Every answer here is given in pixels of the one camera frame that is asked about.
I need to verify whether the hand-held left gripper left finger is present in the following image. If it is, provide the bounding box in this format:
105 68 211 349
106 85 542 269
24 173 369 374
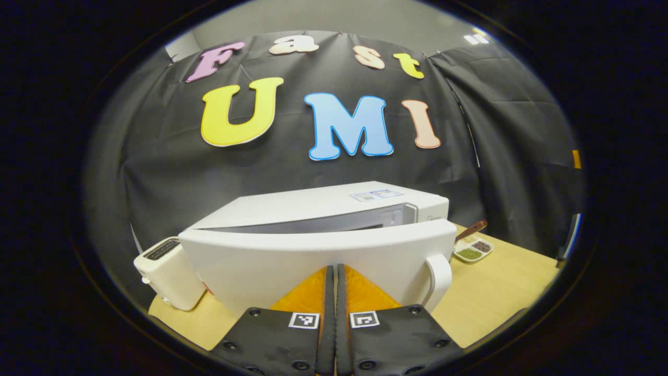
209 265 336 376

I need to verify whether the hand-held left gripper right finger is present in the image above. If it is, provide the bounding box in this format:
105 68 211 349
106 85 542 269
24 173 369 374
336 264 465 376

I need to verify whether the white microwave oven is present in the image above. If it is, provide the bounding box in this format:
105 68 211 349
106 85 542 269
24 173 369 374
178 181 458 318

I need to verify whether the brown wooden spoon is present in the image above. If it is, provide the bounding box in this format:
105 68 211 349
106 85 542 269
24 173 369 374
455 220 488 243

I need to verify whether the white divided dish of beans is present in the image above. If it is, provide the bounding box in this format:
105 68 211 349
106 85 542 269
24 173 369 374
453 236 494 263

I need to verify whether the white toaster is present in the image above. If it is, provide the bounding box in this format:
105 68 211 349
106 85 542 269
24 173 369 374
134 237 207 312

